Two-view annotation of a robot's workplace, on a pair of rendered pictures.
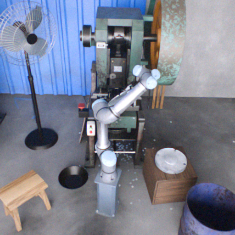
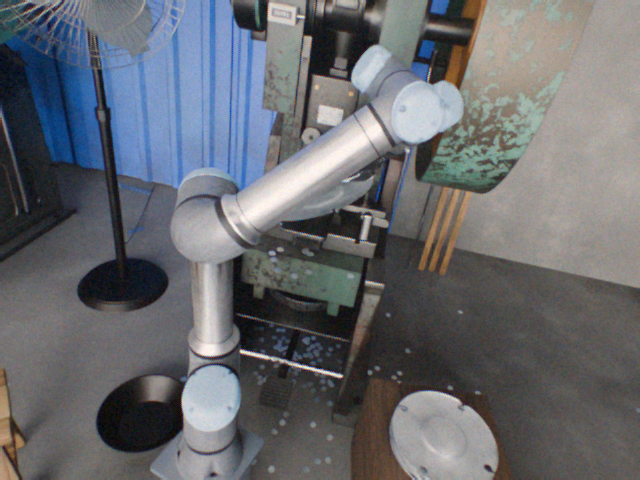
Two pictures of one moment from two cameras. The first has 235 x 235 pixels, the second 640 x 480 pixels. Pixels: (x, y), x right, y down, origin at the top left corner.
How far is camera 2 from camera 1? 1.14 m
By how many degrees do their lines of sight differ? 8
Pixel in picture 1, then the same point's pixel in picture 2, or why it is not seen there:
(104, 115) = (190, 225)
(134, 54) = not seen: hidden behind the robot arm
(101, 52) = (284, 45)
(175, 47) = (547, 18)
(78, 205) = not seen: outside the picture
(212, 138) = (572, 385)
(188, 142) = (501, 381)
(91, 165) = not seen: hidden behind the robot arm
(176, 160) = (461, 445)
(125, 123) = (325, 287)
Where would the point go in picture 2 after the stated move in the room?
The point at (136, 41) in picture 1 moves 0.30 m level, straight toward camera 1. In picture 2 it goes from (399, 23) to (377, 37)
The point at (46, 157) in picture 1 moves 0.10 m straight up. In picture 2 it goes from (109, 334) to (106, 316)
